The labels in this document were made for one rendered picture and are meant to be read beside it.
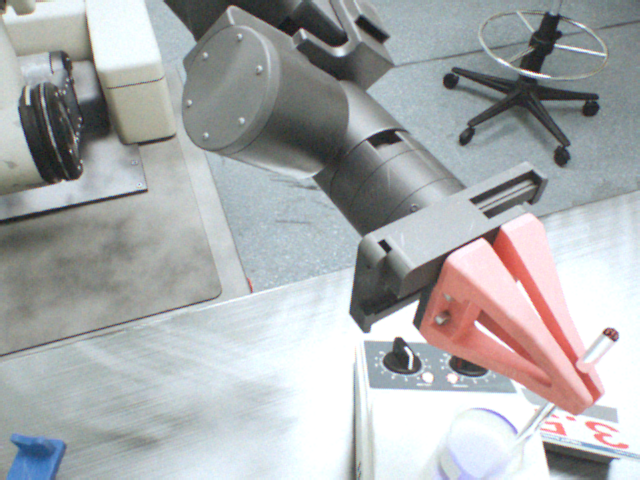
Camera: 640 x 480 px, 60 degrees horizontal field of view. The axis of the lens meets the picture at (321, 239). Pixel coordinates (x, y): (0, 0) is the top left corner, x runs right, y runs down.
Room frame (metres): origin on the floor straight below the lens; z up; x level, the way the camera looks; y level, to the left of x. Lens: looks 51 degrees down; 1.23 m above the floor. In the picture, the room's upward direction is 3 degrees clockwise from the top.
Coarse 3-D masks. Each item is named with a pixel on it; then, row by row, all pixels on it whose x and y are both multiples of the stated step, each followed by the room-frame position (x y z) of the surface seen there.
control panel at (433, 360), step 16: (368, 352) 0.23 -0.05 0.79; (384, 352) 0.23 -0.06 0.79; (416, 352) 0.23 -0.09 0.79; (432, 352) 0.24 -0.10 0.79; (368, 368) 0.21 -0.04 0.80; (384, 368) 0.21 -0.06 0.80; (432, 368) 0.21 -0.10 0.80; (448, 368) 0.21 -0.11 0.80; (384, 384) 0.19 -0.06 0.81; (400, 384) 0.19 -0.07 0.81; (416, 384) 0.19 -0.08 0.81; (432, 384) 0.19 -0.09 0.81; (448, 384) 0.20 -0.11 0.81; (464, 384) 0.20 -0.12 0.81; (480, 384) 0.20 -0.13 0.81; (496, 384) 0.20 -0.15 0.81
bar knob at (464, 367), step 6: (450, 360) 0.22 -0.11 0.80; (456, 360) 0.22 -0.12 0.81; (462, 360) 0.22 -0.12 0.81; (450, 366) 0.22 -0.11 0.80; (456, 366) 0.21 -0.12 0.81; (462, 366) 0.21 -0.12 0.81; (468, 366) 0.22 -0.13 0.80; (474, 366) 0.22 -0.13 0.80; (480, 366) 0.22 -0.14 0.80; (462, 372) 0.21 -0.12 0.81; (468, 372) 0.21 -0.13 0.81; (474, 372) 0.21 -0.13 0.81; (480, 372) 0.21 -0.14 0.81; (486, 372) 0.21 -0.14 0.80
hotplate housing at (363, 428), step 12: (360, 348) 0.24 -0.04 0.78; (360, 360) 0.22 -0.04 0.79; (360, 372) 0.21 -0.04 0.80; (360, 384) 0.19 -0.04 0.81; (360, 396) 0.18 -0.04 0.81; (372, 396) 0.18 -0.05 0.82; (360, 408) 0.17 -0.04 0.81; (360, 420) 0.16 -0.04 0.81; (360, 432) 0.16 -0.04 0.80; (360, 444) 0.15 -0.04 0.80; (360, 456) 0.14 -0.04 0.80; (360, 468) 0.13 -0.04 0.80
